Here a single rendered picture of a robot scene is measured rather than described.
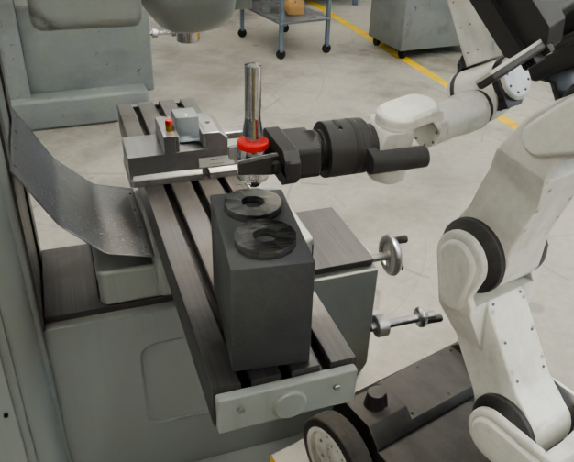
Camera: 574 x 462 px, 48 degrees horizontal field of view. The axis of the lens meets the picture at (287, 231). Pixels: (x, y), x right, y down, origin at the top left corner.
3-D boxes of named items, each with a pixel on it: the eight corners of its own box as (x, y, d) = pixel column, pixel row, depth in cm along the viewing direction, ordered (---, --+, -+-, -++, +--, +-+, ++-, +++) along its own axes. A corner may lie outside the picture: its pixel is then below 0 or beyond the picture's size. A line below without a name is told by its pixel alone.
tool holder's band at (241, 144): (270, 140, 97) (270, 134, 97) (266, 153, 93) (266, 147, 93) (239, 138, 98) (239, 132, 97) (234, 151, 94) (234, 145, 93)
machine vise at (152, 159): (259, 145, 167) (260, 104, 161) (278, 170, 155) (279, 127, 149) (122, 160, 157) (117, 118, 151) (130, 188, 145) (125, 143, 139)
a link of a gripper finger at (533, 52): (494, 68, 51) (542, 38, 53) (469, 84, 53) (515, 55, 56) (504, 85, 51) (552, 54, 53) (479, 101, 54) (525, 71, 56)
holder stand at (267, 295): (280, 279, 117) (282, 181, 107) (310, 362, 99) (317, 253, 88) (213, 286, 115) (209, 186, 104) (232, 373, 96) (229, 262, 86)
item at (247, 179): (270, 171, 100) (270, 140, 97) (266, 185, 96) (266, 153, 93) (240, 169, 100) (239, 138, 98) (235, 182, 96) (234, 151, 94)
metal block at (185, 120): (193, 130, 154) (193, 106, 151) (199, 140, 149) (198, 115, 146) (172, 133, 153) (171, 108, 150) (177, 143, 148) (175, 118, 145)
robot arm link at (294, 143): (260, 112, 100) (332, 104, 103) (260, 168, 105) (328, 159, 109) (287, 144, 90) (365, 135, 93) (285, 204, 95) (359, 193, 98)
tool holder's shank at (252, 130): (265, 136, 96) (265, 62, 90) (261, 145, 94) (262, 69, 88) (244, 135, 96) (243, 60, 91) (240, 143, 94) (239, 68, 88)
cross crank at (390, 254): (391, 258, 189) (397, 224, 182) (412, 281, 179) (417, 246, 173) (342, 268, 184) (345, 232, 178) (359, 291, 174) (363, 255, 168)
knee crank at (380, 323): (435, 313, 182) (438, 297, 178) (446, 327, 177) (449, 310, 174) (364, 329, 175) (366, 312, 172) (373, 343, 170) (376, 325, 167)
